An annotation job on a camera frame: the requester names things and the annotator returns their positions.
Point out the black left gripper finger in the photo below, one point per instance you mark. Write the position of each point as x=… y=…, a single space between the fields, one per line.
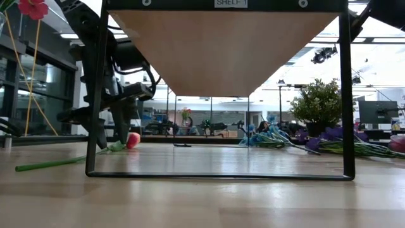
x=121 y=123
x=102 y=136

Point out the orange artificial tulip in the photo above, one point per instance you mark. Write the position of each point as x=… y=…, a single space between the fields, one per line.
x=133 y=140

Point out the purple artificial flower bunch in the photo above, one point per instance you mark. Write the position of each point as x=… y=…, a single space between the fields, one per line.
x=332 y=131

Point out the dark red artificial tulip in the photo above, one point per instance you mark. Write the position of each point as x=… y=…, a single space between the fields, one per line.
x=398 y=144

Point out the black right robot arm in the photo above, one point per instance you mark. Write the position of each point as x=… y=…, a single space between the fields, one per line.
x=389 y=12

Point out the black background robot arm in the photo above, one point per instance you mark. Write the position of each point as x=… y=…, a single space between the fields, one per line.
x=159 y=127
x=240 y=125
x=215 y=126

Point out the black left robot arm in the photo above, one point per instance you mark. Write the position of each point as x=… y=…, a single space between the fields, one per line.
x=80 y=22

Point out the pink flowers in vase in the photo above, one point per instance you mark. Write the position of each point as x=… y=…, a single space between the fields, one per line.
x=185 y=114

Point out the fluorescent ceiling light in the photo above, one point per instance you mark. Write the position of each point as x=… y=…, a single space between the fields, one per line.
x=389 y=40
x=69 y=36

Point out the brown cardboard box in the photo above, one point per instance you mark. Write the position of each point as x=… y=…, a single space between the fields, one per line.
x=228 y=133

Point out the person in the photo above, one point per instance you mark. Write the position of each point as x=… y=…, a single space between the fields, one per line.
x=263 y=126

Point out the potted green plant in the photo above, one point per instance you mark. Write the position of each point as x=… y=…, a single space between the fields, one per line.
x=316 y=101

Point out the black ceiling track light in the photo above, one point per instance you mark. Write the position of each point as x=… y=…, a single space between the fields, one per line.
x=356 y=79
x=322 y=55

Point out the black computer monitor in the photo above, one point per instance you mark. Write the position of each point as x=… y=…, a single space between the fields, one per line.
x=378 y=112

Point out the black aluminium table frame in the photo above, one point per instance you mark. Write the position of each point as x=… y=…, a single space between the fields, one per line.
x=47 y=140

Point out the small grey post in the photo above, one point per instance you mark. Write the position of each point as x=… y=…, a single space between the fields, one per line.
x=8 y=142

